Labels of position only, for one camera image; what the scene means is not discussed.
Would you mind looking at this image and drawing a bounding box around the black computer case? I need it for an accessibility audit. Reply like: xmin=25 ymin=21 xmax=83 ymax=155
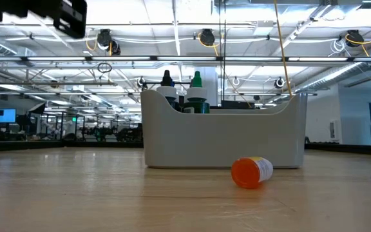
xmin=220 ymin=100 xmax=256 ymax=110

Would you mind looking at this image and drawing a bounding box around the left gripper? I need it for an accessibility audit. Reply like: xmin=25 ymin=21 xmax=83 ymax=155
xmin=52 ymin=0 xmax=88 ymax=40

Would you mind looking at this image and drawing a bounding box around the blue screen monitor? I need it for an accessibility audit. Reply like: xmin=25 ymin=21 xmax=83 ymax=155
xmin=0 ymin=108 xmax=17 ymax=124

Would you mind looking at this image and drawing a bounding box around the hanging black cable loop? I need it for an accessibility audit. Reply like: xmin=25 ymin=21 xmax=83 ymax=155
xmin=97 ymin=62 xmax=113 ymax=73

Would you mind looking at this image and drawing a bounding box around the black ceiling device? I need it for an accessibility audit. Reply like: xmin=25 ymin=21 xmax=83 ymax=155
xmin=95 ymin=28 xmax=122 ymax=56
xmin=345 ymin=29 xmax=366 ymax=48
xmin=199 ymin=28 xmax=216 ymax=47

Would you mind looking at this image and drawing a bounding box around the large black food coloring bottle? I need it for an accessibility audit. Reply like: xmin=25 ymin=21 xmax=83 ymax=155
xmin=156 ymin=70 xmax=180 ymax=112

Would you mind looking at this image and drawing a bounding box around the yellow cable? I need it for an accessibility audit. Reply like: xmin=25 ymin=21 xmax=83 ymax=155
xmin=273 ymin=0 xmax=294 ymax=99

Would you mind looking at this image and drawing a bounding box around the grey plastic bin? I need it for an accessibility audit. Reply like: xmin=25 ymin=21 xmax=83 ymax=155
xmin=140 ymin=89 xmax=309 ymax=169

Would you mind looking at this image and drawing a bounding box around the small orange bottle white label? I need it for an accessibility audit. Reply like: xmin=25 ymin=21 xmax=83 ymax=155
xmin=231 ymin=156 xmax=274 ymax=190

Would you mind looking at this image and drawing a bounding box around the black table frame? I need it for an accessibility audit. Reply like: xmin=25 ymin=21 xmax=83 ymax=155
xmin=0 ymin=139 xmax=371 ymax=157

